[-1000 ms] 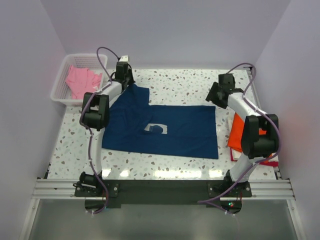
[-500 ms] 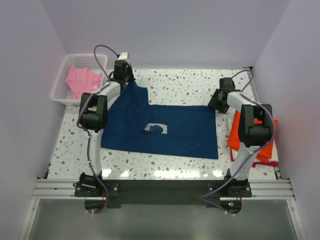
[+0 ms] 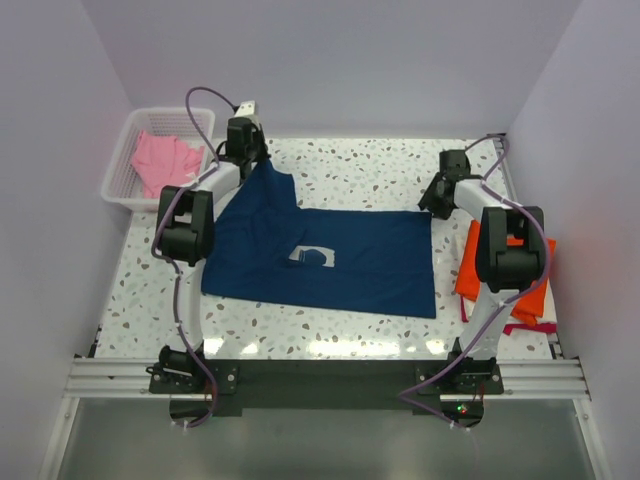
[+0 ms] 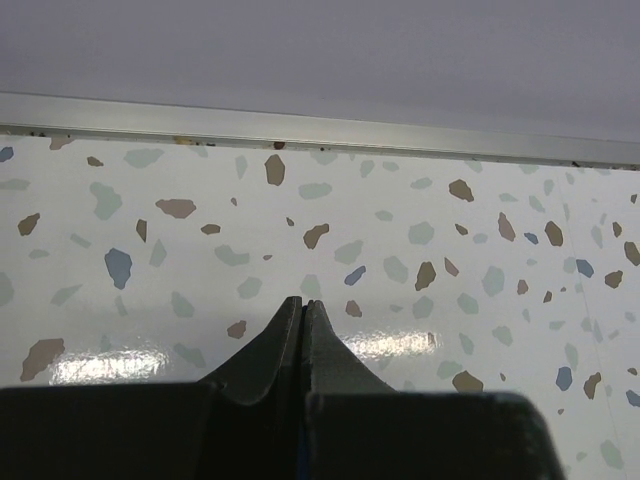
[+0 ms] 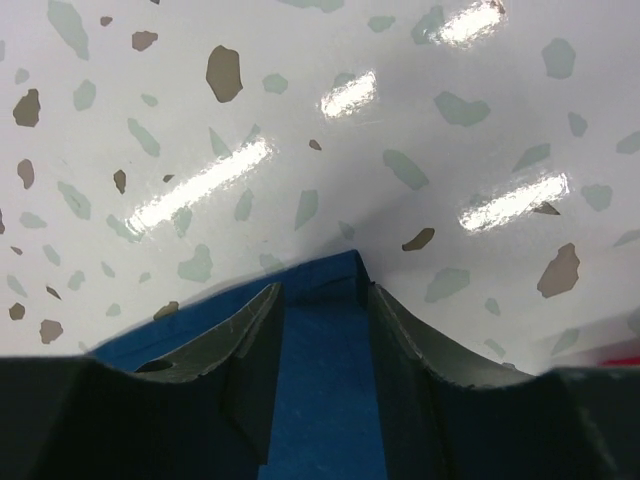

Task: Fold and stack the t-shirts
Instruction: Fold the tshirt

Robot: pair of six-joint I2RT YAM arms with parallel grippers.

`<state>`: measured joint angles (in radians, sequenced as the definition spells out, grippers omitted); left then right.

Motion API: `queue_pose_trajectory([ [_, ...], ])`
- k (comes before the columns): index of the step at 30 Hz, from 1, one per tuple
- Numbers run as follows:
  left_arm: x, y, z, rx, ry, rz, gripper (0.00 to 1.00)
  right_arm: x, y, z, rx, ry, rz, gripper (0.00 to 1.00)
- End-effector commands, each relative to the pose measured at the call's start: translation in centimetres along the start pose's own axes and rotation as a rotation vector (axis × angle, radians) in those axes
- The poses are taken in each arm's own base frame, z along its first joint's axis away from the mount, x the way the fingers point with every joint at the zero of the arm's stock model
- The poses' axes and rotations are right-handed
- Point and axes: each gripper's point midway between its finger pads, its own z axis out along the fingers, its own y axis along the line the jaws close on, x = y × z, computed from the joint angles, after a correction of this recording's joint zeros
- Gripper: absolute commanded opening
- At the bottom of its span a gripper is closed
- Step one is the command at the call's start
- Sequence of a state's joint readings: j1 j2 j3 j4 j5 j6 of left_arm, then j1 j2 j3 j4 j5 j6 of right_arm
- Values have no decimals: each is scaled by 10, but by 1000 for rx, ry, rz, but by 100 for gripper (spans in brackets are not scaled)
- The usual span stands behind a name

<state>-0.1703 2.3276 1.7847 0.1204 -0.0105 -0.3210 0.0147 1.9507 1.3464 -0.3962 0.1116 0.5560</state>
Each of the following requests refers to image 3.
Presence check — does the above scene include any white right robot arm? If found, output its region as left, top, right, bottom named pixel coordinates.
left=418, top=150, right=551, bottom=361

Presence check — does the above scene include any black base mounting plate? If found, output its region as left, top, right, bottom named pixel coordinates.
left=146, top=351, right=505, bottom=427

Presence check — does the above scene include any aluminium frame rail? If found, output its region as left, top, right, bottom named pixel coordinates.
left=492, top=134, right=594, bottom=401

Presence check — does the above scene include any pink t-shirt in basket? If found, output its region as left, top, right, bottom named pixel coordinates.
left=131, top=131, right=204, bottom=199

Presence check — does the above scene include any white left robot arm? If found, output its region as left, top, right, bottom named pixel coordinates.
left=151, top=110, right=269, bottom=357

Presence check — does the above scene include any white folded t-shirt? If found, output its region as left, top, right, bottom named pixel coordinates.
left=452, top=232, right=559, bottom=326

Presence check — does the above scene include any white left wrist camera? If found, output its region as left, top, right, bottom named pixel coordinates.
left=234, top=100, right=262, bottom=129

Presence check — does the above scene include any white plastic basket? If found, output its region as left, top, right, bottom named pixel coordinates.
left=101, top=107, right=215, bottom=212

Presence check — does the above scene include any orange folded t-shirt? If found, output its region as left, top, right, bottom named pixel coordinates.
left=453, top=219, right=557, bottom=326

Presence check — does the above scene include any navy blue printed t-shirt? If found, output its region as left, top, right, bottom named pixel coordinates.
left=201, top=161, right=436, bottom=319

